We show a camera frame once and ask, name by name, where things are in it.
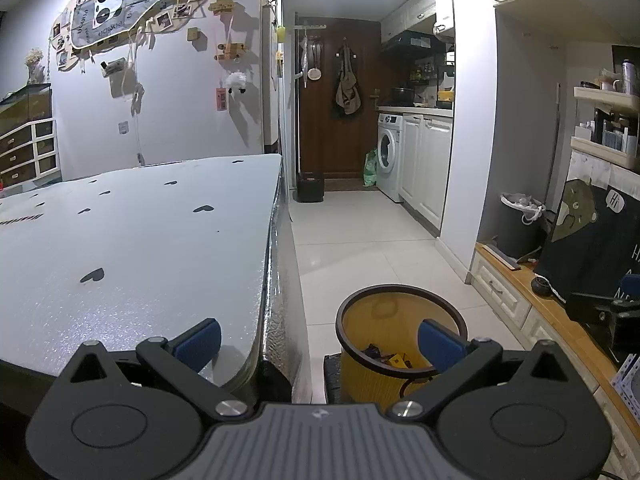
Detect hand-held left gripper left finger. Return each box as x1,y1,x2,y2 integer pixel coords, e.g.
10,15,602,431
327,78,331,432
62,317,251,422

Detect white washing machine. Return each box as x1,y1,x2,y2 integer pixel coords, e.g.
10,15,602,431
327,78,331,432
377,112,405,204

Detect white patterned cloth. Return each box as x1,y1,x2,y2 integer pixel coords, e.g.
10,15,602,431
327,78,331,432
570,152,614,197

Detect white perforated rack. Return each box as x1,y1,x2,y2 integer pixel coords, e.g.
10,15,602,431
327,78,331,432
610,354,640,412

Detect white drawer unit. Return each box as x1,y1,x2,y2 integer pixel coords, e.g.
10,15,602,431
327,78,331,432
0,117,62,192

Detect silver foil table cover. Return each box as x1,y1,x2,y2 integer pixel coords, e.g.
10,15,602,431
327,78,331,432
0,154,312,407

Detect hanging cloth bag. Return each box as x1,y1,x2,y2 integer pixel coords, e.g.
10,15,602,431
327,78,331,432
334,45,362,119

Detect wall photo collage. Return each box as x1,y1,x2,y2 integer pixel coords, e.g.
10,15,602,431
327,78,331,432
50,0,213,73

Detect yellow wastebasket with brown rim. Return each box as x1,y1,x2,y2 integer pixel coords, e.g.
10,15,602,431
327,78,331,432
336,284,469,407

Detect green plastic bag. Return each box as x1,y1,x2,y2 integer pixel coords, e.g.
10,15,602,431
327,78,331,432
362,148,381,189

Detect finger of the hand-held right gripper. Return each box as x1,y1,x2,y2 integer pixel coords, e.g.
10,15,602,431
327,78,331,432
565,291,626,327

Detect grey bin with white bag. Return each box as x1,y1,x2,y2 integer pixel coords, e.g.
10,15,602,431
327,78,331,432
500,192,547,262

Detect black range hood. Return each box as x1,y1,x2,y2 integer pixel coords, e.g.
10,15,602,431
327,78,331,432
382,30,447,57

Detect dried flower bunch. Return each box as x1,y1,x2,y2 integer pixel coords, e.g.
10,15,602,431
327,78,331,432
25,48,47,84

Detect silver thermos bottle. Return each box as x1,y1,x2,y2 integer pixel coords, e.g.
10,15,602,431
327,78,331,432
620,60,639,97

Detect white low cabinet wooden top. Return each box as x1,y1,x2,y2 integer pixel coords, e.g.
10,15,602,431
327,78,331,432
470,242,640,467

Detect grey flat strip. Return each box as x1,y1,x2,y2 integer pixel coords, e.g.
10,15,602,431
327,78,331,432
481,242,522,271

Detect dark wrapper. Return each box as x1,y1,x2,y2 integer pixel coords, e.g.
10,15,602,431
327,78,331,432
364,343,397,362

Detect white sheep toy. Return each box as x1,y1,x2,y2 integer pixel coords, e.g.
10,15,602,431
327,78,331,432
223,72,249,96

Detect black box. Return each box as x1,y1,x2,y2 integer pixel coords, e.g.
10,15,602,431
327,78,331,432
296,172,326,204

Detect white wall shelf rack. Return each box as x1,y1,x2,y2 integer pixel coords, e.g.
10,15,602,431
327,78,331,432
570,85,640,170

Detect white upper kitchen cabinets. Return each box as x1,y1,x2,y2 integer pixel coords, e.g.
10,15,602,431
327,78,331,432
380,0,457,44

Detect brown wooden door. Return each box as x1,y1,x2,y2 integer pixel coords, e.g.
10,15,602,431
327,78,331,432
298,17,382,179

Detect dark bear-print cloth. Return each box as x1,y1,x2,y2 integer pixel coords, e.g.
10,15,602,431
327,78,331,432
532,177,640,307

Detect white kitchen cabinets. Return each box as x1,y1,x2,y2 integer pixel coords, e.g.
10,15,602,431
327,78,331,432
380,0,457,44
399,112,454,232

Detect white refrigerator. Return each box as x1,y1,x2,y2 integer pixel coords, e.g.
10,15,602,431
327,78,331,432
260,0,302,202

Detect glass tank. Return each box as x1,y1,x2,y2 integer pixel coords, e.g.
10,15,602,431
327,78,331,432
0,82,54,136

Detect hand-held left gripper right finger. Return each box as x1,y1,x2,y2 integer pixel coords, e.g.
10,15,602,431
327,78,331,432
387,318,581,420

